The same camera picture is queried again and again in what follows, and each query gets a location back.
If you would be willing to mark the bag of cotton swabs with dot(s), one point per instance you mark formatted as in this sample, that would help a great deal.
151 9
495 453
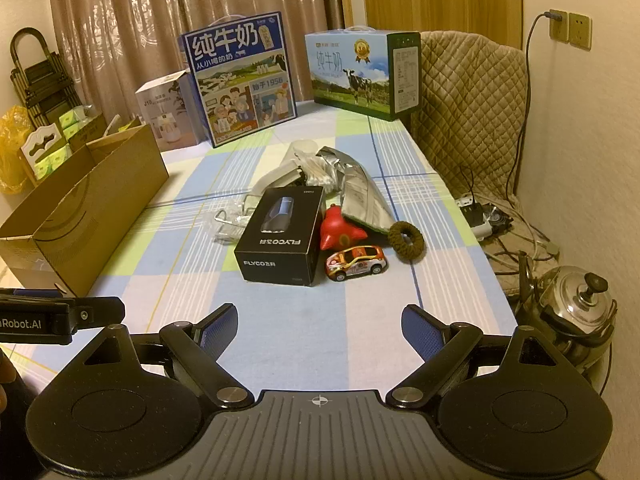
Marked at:
317 172

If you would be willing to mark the chair with quilted beige cover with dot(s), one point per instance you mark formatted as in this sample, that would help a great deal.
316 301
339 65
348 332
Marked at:
465 110

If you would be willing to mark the beige wall socket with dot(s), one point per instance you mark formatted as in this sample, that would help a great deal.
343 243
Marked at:
580 31

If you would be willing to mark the yellow plastic bag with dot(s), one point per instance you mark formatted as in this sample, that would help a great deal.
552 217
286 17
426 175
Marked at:
12 145

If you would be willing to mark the green and white milk carton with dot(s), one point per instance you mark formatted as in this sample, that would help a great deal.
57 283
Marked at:
350 70

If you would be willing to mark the orange and white toy car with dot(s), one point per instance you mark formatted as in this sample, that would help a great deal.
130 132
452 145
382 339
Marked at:
355 261

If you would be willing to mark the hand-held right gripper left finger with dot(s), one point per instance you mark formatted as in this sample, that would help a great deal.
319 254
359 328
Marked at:
222 332

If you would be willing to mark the black shaver box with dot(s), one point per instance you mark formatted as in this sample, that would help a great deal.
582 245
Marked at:
280 250

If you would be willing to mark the red cat toy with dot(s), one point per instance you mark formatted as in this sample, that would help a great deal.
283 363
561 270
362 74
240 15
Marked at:
337 230

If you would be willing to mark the person's left hand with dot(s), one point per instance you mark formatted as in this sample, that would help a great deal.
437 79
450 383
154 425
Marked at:
6 380

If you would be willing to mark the beige curtain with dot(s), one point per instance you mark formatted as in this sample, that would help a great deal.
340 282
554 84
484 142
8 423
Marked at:
125 20

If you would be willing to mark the box of green packets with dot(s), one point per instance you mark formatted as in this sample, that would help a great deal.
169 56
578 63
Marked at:
82 122

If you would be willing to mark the white power strip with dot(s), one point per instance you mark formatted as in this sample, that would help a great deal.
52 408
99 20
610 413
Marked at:
475 217

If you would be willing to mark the white wooden holder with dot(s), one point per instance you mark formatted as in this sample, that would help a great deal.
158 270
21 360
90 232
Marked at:
42 142

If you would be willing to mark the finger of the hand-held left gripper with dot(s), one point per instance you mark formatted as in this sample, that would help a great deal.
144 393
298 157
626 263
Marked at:
97 311
35 292

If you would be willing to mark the blue milk carton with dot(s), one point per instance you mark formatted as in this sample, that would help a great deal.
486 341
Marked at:
235 85

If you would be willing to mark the stainless steel kettle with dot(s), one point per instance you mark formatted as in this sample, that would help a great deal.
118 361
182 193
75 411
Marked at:
570 300

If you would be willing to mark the clear plastic cup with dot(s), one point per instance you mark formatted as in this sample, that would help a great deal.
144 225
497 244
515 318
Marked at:
280 172

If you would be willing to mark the light wooden slat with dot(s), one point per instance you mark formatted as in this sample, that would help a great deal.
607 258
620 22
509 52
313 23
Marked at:
348 5

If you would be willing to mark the small cardboard box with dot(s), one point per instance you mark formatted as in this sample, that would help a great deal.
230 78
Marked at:
85 138

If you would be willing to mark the silver foil bag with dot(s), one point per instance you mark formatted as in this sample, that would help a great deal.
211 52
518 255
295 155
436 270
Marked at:
360 195

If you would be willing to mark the brown hair scrunchie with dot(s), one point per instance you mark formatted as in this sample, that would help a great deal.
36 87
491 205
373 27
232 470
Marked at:
406 255

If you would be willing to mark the white humidifier box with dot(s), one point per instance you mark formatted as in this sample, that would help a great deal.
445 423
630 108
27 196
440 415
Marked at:
165 110

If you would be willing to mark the large cardboard box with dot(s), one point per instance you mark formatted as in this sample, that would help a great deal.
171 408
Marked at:
100 200

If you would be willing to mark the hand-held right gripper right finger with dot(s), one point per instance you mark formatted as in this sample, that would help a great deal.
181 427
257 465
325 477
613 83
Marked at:
420 334

